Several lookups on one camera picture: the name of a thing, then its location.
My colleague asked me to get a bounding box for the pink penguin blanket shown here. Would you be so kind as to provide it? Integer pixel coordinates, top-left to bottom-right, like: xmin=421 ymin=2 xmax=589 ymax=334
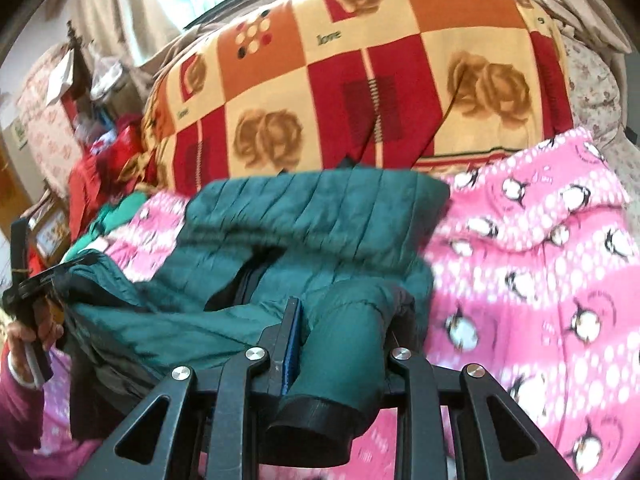
xmin=39 ymin=127 xmax=640 ymax=480

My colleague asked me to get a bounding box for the floral grey pillow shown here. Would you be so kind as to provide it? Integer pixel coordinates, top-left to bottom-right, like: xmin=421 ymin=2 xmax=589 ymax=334
xmin=562 ymin=36 xmax=624 ymax=148

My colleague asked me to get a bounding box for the person left hand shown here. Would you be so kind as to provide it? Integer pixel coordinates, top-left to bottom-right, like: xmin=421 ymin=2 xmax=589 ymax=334
xmin=6 ymin=297 xmax=64 ymax=389

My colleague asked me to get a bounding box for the red crumpled cloth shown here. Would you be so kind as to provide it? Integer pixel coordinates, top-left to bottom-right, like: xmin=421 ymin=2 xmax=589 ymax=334
xmin=68 ymin=114 xmax=143 ymax=242

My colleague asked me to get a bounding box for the dark green puffer jacket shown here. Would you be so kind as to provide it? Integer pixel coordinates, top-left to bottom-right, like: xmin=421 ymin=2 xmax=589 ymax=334
xmin=53 ymin=166 xmax=450 ymax=467

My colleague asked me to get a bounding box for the light green garment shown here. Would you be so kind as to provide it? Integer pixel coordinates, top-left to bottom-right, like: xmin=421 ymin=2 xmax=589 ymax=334
xmin=62 ymin=192 xmax=148 ymax=262

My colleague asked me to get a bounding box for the red orange rose blanket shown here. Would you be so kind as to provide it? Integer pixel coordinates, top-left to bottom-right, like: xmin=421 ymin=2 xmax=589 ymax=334
xmin=134 ymin=0 xmax=573 ymax=195

